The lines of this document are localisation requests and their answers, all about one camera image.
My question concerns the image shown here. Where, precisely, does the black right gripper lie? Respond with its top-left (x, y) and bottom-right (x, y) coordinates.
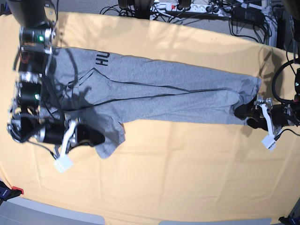
top-left (35, 122), bottom-right (105, 147)

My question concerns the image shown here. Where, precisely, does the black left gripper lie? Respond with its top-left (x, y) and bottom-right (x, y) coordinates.
top-left (234, 100), bottom-right (294, 131)

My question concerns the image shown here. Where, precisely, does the grey t-shirt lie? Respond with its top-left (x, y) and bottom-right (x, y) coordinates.
top-left (49, 48), bottom-right (262, 158)

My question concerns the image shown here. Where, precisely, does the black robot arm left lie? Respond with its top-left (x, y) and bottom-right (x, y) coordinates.
top-left (234, 0), bottom-right (300, 136)

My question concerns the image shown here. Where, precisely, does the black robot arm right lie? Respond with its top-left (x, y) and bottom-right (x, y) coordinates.
top-left (7, 0), bottom-right (105, 148)

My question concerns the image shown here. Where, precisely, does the yellow tablecloth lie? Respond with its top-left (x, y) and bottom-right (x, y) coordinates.
top-left (0, 12), bottom-right (300, 225)

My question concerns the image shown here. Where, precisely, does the red and black clamp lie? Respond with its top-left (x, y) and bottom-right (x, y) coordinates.
top-left (0, 181), bottom-right (24, 205)

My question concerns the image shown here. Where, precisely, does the black power adapter box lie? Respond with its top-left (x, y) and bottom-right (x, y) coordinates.
top-left (232, 7), bottom-right (265, 25)

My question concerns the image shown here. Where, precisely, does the black clamp right corner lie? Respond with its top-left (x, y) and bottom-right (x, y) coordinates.
top-left (278, 211), bottom-right (300, 225)

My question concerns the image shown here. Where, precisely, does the white power strip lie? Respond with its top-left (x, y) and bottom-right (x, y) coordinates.
top-left (150, 1), bottom-right (231, 18)

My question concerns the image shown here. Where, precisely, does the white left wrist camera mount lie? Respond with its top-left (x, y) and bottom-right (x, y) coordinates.
top-left (254, 95), bottom-right (282, 152)

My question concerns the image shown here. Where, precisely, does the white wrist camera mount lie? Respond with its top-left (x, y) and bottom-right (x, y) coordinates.
top-left (53, 118), bottom-right (80, 173)
top-left (254, 95), bottom-right (282, 152)

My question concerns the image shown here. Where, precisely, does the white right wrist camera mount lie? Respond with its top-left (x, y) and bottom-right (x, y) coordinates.
top-left (53, 118), bottom-right (80, 173)

